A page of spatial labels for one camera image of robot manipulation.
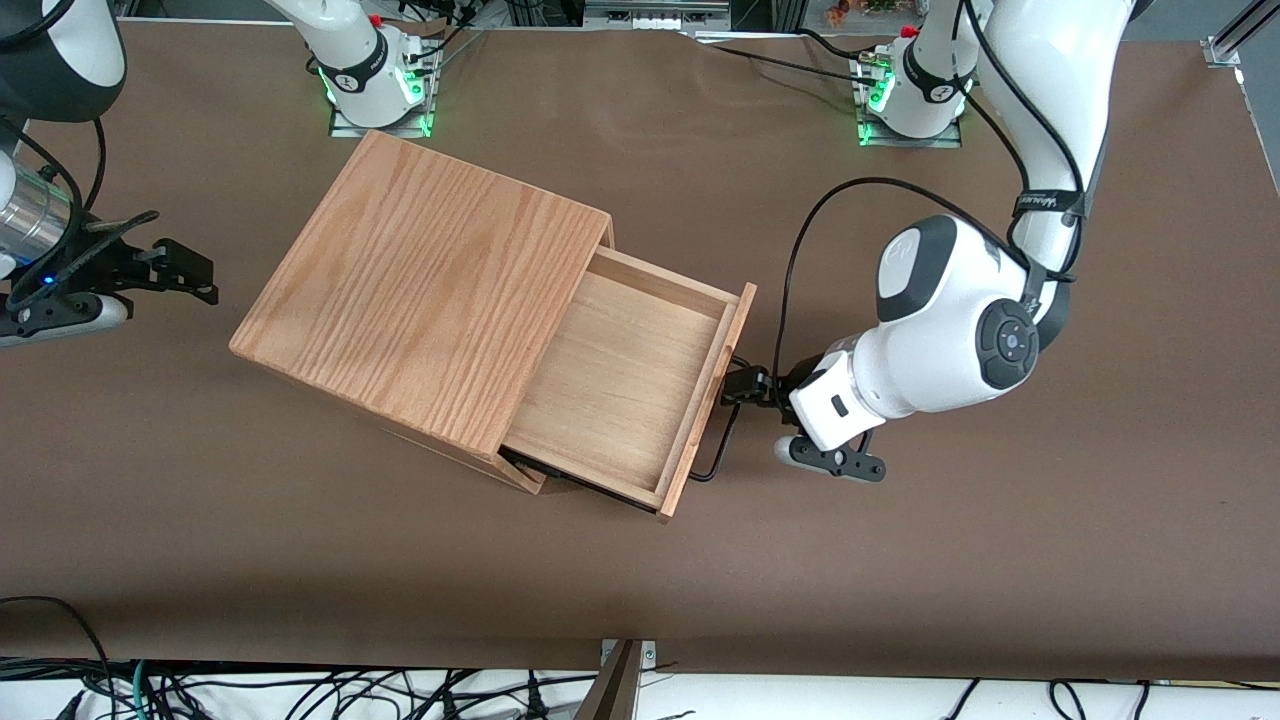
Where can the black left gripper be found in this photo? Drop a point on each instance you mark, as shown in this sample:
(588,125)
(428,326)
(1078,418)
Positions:
(793,383)

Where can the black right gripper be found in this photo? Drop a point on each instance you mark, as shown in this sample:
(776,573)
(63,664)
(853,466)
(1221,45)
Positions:
(112,266)

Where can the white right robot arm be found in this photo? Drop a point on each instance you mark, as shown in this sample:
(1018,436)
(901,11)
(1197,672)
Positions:
(355,50)

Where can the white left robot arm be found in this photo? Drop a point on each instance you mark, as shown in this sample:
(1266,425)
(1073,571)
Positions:
(950,300)

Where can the light oak wooden cabinet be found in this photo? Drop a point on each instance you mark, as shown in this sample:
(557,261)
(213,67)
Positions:
(420,280)

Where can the large table cover mat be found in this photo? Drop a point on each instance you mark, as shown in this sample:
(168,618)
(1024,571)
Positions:
(900,580)

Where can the small orange object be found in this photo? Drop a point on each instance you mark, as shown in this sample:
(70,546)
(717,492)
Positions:
(837,12)

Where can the grey power strip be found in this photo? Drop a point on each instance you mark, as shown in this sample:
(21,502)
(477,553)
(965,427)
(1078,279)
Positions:
(655,14)

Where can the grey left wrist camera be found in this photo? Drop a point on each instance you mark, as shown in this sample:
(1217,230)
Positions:
(830,460)

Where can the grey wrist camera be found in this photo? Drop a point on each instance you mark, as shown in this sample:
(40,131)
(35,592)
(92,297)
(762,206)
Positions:
(60,322)
(830,460)

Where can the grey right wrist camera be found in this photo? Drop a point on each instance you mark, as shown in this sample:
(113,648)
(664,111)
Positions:
(60,322)

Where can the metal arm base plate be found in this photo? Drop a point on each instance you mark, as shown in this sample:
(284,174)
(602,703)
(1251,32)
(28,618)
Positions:
(950,140)
(400,126)

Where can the grey metal mounting bracket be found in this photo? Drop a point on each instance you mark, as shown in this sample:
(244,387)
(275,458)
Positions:
(615,690)

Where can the aluminium profile rail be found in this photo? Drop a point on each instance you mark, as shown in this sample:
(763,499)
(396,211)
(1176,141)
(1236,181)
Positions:
(1235,35)

